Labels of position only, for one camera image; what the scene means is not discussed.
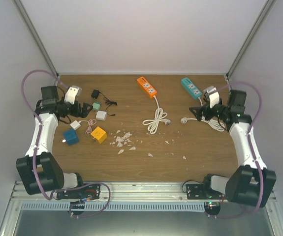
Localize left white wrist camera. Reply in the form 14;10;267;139
64;85;82;104

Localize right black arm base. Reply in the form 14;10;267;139
181;180;224;201

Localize white usb charger block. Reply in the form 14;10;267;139
95;111;107;121

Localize blue power socket cube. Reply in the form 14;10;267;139
62;128;79;146

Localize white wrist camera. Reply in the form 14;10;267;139
203;86;220;108
64;85;82;104

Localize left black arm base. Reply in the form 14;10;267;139
54;184;101;201

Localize white coiled power cord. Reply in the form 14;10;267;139
180;97;227;133

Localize white paint flakes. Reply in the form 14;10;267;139
107;121;189;160

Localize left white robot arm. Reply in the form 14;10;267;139
16;86;93;199

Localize light blue cable duct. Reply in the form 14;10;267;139
21;201;205;212

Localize orange power socket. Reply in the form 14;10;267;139
137;77;157;98

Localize green charger plug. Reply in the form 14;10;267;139
92;101;101;111

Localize white orange-socket power cord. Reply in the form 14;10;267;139
142;96;172;135

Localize yellow socket cube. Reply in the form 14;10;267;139
90;126;107;144

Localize aluminium front rail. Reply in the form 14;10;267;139
10;180;277;203

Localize pink usb cable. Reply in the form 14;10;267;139
81;118;97;136

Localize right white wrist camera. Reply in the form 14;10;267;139
203;86;220;108

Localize black adapter with cable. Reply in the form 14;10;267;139
91;89;118;116

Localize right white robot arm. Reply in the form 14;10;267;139
190;86;277;208

